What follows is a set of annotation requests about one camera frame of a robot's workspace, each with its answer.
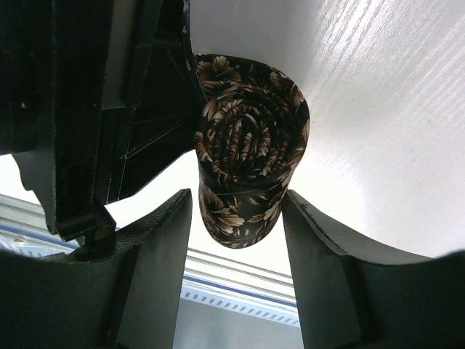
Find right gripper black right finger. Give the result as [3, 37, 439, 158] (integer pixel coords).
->
[282, 190, 464, 348]

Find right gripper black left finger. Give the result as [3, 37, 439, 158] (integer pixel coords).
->
[1, 189, 193, 348]

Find brown floral tie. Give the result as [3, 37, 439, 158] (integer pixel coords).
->
[194, 54, 311, 249]

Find white slotted cable duct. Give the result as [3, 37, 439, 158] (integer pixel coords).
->
[181, 284, 300, 327]

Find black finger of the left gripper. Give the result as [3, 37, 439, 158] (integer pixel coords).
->
[105, 1, 205, 204]

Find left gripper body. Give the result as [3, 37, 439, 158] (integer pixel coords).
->
[0, 0, 117, 255]

